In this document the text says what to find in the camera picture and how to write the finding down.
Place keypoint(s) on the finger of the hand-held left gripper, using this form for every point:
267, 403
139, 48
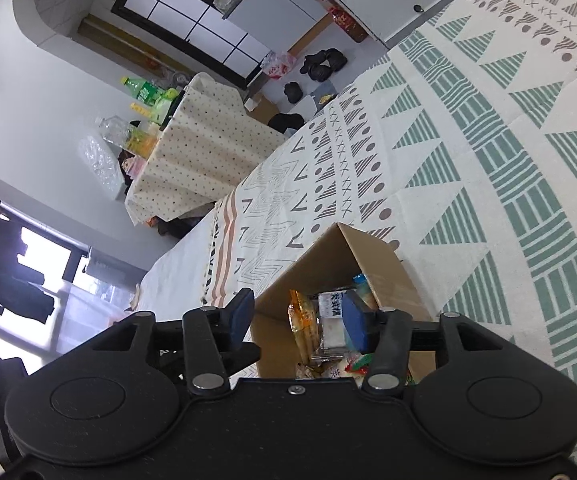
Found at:
241, 356

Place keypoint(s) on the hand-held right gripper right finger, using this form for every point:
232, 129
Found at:
356, 322

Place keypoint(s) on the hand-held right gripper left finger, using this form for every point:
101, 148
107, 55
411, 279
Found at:
241, 310

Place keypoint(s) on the black silver snack packet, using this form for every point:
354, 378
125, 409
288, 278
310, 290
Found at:
331, 315

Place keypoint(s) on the brown cardboard box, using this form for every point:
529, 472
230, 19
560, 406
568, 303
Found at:
368, 260

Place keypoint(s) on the white long snack packet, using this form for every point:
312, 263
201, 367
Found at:
348, 367

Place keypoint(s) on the orange cracker packet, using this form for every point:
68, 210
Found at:
302, 325

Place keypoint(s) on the white bed sheet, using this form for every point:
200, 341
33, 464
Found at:
178, 270

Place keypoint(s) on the dark clothes under table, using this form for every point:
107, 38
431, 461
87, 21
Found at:
178, 227

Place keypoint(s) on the grey bin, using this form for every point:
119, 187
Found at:
113, 270

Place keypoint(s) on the dotted cream tablecloth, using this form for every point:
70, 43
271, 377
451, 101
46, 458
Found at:
198, 150

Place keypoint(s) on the pink figure toy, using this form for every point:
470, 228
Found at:
133, 166

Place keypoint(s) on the black bag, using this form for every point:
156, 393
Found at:
286, 122

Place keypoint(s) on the window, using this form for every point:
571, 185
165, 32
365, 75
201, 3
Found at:
43, 255

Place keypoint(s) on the small cardboard floor box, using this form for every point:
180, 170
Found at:
254, 104

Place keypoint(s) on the clear plastic wrapped pack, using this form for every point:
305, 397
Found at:
98, 160

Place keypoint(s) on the printed blanket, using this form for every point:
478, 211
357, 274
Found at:
493, 160

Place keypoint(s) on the clear bottle with yellow liquid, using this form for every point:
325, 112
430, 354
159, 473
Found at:
118, 130

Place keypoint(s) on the light green box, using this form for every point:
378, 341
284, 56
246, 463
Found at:
166, 102

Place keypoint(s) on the black slipper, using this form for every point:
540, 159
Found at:
292, 92
320, 73
313, 59
337, 60

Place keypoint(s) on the slim yellow bottle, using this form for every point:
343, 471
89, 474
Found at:
142, 109

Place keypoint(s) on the small grey floor cloth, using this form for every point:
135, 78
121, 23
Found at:
324, 94

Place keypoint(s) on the green soda bottle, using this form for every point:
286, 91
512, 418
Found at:
143, 91

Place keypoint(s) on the standing fan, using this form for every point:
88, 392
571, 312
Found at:
176, 79

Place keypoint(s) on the pink plastic bag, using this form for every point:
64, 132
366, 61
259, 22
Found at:
278, 64

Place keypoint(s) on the black grid sliding door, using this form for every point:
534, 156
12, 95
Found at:
193, 20

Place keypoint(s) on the red label oil bottle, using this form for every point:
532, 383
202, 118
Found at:
346, 22

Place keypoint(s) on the white kitchen cabinet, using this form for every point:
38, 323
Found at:
278, 5

